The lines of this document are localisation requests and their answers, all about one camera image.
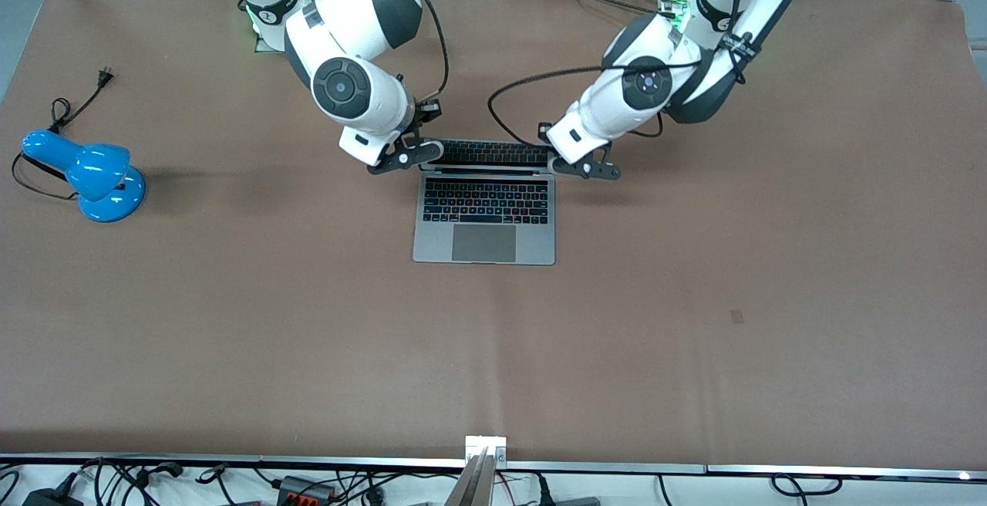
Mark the silver grey laptop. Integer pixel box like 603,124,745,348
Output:
413,140,556,266

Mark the aluminium profile beam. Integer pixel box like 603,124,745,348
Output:
444,435,509,506

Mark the red black connector block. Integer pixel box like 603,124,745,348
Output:
275,475,339,504

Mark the black power plug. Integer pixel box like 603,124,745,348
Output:
532,475,602,506

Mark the black power adapter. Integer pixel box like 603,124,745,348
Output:
22,483,83,506

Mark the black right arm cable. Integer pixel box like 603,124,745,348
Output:
362,0,450,117

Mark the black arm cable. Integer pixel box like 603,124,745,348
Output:
362,0,450,117
487,28,755,148

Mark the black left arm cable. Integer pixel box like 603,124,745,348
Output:
487,28,755,148

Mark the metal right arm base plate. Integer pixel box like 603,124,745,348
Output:
253,20,294,53

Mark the black lamp power cord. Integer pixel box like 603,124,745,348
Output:
11,68,116,202

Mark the metal table edge rail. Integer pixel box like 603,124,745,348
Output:
0,454,987,484

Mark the black looped floor cable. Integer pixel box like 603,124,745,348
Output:
771,474,846,498

